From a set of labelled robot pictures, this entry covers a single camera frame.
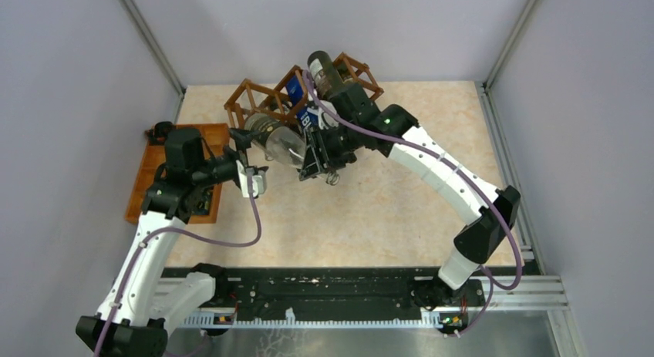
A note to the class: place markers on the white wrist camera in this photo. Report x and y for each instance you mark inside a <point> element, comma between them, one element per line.
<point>252,180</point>
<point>313,115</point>

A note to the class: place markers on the brown wooden compartment tray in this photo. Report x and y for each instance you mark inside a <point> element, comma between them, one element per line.
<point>178,177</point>

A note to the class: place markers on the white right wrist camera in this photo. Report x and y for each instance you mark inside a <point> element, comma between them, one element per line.
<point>313,115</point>

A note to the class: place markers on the aluminium frame rail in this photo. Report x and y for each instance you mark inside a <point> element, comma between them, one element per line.
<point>563,333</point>

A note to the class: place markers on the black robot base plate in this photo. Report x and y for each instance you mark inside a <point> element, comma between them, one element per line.
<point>339,294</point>

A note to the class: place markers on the black object behind tray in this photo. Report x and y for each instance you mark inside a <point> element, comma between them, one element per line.
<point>158,133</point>

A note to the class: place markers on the brown wooden wine rack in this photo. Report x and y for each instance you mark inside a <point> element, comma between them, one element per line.
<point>287,97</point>

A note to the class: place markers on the dark green labelled wine bottle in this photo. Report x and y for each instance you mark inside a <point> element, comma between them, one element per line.
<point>328,82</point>

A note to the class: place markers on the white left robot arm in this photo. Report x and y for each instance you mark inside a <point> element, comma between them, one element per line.
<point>132,320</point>

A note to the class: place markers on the clear glass wine bottle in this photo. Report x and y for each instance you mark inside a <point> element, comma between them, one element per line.
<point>278,141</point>

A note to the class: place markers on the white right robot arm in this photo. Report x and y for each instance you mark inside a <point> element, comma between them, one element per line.
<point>487,211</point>

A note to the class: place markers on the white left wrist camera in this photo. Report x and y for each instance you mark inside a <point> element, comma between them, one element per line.
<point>252,180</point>

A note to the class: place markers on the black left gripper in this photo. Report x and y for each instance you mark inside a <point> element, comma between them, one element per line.
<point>243,142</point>

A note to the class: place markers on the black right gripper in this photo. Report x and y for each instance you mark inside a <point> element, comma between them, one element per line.
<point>318,159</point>

